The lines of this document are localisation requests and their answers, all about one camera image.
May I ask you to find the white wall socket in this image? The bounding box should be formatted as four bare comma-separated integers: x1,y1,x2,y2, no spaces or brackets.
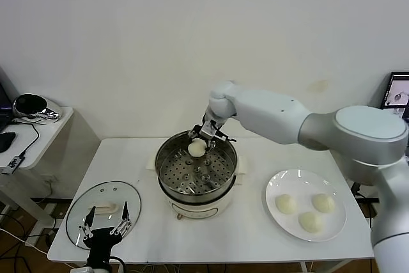
42,174,61,187

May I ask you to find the white round plate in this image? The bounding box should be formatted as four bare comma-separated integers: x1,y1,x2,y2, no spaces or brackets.
265,169,348,242

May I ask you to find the black dongle cable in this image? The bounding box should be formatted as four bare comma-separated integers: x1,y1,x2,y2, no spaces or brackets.
12,118,41,159

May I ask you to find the grey USB dongle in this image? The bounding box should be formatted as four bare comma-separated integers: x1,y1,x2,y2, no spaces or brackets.
1,155,26,175

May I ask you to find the black computer mouse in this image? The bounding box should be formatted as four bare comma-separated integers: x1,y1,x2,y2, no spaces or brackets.
0,132,17,154

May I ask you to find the black cable with inline adapter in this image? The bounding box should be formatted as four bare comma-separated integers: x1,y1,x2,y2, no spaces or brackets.
350,182,365,198

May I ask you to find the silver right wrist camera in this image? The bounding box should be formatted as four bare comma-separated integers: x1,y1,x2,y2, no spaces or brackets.
201,120,217,137

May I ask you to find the dark open laptop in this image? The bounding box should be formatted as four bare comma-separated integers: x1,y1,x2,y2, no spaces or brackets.
0,68,15,133

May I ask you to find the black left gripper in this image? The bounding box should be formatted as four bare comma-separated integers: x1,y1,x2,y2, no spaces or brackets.
78,201,132,266

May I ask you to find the cream electric cooking pot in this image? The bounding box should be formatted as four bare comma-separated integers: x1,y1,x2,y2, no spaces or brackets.
158,173,239,222

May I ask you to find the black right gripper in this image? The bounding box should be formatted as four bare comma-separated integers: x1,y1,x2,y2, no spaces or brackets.
187,124,222,152

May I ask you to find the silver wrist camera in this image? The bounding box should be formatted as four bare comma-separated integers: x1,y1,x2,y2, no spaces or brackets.
72,265,111,273
201,120,217,137

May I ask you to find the white steamed baozi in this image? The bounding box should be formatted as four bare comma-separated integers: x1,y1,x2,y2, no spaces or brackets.
275,194,297,215
311,193,336,214
298,211,323,233
187,140,206,158

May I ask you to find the round glass pot lid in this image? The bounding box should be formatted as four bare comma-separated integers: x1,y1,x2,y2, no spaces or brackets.
65,180,143,251

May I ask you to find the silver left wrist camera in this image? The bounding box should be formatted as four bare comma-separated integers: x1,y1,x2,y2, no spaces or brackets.
72,265,111,273

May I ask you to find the stainless steel steamer basket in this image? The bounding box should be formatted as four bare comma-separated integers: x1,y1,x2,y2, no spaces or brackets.
146,129,249,203

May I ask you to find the black left camera cable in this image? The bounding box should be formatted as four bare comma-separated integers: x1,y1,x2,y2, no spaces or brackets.
108,255,127,273

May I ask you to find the grey open laptop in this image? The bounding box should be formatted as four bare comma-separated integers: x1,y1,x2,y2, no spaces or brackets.
382,71,409,111

